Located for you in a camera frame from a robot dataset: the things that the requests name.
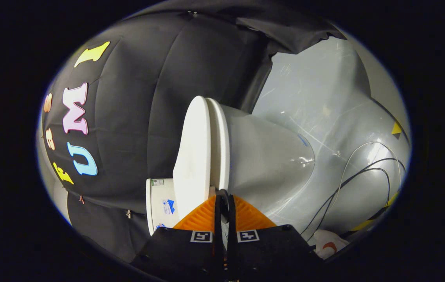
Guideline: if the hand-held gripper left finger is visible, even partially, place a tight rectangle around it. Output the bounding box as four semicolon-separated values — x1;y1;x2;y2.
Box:
130;195;223;282

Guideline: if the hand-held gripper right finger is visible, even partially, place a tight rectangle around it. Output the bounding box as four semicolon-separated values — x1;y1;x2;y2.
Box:
228;195;322;282

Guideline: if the white toilet lid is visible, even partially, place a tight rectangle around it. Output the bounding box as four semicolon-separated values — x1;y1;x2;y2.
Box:
173;96;231;224

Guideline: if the white ceramic toilet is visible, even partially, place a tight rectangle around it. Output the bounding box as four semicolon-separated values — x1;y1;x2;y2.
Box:
146;98;316;236

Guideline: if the white plastic bag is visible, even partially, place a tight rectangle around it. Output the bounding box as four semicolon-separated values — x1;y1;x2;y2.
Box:
314;229;350;259

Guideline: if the yellow floor tape strip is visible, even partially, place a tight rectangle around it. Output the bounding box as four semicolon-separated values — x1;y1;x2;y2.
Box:
349;191;400;232

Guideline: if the black backdrop cloth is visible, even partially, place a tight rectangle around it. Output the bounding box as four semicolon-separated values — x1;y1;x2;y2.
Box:
42;0;344;264

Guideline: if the thin black cable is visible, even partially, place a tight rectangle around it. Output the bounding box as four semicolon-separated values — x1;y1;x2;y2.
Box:
301;157;407;236

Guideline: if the thin white cable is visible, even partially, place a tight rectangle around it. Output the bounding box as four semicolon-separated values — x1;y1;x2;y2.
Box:
329;141;403;214

